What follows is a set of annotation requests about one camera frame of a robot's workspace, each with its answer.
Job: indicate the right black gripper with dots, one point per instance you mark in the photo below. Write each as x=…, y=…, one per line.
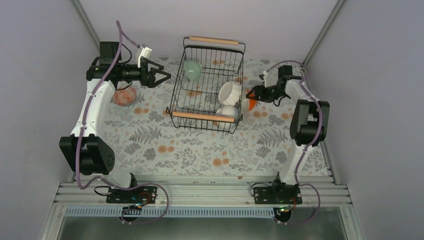
x=262, y=95

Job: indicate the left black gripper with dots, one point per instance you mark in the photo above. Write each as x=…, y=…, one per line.
x=150, y=82

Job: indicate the orange bowl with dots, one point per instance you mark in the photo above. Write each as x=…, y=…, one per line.
x=247, y=104

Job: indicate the mint green bowl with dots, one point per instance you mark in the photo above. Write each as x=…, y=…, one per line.
x=192, y=69

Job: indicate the red patterned bowl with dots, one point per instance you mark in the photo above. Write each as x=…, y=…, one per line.
x=124, y=97

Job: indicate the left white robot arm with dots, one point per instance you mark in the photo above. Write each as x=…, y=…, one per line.
x=87, y=154

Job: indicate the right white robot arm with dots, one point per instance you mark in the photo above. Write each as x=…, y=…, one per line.
x=308, y=125

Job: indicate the white cylindrical bowl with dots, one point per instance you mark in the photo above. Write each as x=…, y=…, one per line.
x=230, y=93

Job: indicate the white round bowl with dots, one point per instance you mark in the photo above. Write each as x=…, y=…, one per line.
x=226, y=111

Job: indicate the floral table mat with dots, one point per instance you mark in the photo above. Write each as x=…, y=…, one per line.
x=145, y=141

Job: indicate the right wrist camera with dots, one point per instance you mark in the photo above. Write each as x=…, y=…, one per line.
x=266, y=79

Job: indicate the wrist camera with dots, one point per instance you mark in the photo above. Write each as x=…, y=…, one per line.
x=143, y=52
x=266, y=79

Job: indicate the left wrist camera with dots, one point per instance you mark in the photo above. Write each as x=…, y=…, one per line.
x=143, y=52

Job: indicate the black wire dish rack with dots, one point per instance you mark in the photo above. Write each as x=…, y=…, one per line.
x=194, y=103

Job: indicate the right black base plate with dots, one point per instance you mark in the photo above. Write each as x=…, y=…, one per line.
x=288, y=195

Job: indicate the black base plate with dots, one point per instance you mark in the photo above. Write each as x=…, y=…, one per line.
x=141, y=195
x=288, y=195

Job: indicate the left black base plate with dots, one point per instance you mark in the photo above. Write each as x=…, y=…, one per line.
x=141, y=195

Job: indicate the aluminium mounting rail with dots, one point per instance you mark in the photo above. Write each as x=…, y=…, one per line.
x=204, y=191

